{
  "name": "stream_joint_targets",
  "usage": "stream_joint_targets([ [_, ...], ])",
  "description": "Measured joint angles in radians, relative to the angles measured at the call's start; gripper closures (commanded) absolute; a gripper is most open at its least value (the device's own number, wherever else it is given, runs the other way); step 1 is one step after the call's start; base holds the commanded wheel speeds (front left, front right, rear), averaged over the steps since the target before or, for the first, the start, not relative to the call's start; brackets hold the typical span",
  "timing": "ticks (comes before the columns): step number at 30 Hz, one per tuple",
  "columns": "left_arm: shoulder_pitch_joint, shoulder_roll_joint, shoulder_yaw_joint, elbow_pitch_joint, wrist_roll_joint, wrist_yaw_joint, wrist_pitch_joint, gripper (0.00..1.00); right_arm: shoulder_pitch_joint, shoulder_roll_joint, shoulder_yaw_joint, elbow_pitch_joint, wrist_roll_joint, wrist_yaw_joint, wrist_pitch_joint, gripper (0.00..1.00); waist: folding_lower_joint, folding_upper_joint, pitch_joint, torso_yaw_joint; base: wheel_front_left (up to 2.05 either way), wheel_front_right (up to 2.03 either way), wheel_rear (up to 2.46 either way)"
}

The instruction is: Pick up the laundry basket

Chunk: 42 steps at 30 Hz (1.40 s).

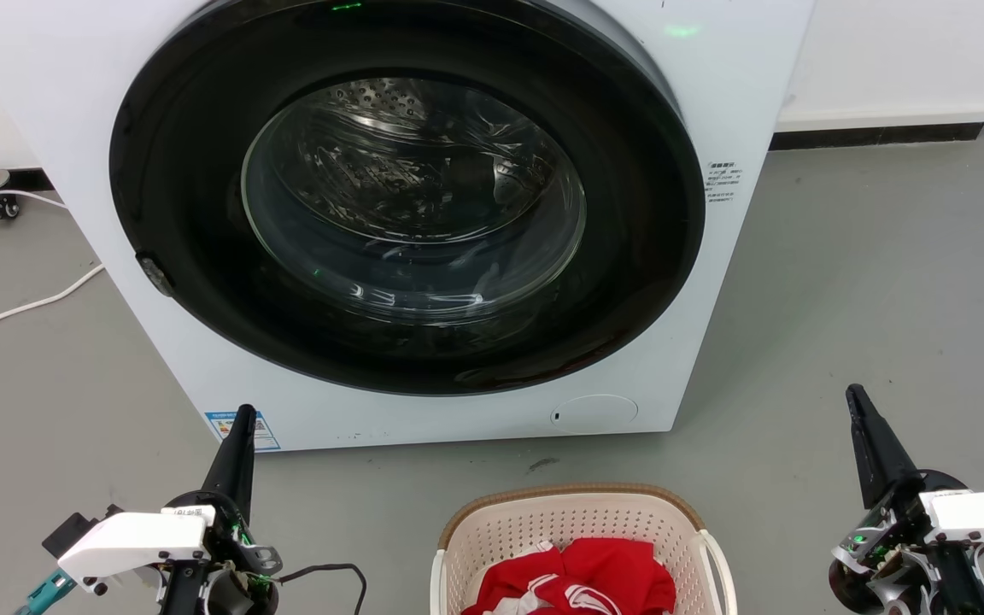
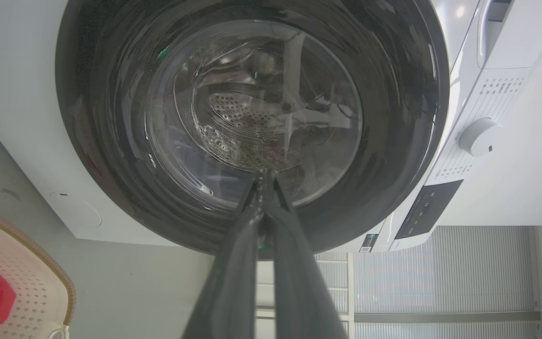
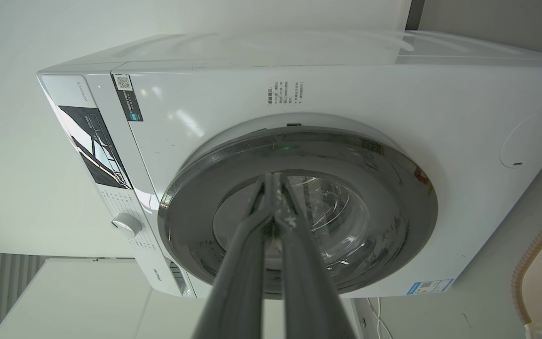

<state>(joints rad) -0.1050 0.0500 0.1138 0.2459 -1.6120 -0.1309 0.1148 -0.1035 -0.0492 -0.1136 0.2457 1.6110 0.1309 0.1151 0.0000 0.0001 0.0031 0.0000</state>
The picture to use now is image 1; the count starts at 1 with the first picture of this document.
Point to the white front-load washing machine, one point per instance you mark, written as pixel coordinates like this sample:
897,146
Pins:
748,282

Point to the teal connector on left arm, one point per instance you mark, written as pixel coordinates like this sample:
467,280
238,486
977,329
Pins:
43,595

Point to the red white garment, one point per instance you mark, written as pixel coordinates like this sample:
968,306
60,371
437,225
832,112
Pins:
603,572

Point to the blue energy label sticker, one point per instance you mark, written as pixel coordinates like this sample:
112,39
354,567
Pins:
263,431

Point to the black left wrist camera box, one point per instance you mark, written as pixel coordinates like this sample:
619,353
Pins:
69,530

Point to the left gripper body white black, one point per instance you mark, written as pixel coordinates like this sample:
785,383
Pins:
137,542

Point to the white text sticker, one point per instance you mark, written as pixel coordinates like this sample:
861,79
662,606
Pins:
724,182

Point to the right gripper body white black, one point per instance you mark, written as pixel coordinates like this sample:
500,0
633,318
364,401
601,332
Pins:
970,517

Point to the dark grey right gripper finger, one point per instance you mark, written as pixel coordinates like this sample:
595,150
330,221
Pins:
892,457
866,453

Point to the white plastic laundry basket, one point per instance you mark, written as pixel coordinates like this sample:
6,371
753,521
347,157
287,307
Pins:
492,534

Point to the black round washer door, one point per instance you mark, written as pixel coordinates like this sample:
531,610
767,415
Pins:
202,171

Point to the white cabinet with black plinth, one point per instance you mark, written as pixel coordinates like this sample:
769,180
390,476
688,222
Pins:
885,60

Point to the round white filter cover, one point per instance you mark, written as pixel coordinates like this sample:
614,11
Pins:
594,411

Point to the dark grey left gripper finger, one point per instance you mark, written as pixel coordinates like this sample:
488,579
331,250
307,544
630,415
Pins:
244,478
227,465

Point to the small black caster wheel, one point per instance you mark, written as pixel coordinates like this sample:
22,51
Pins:
1,206

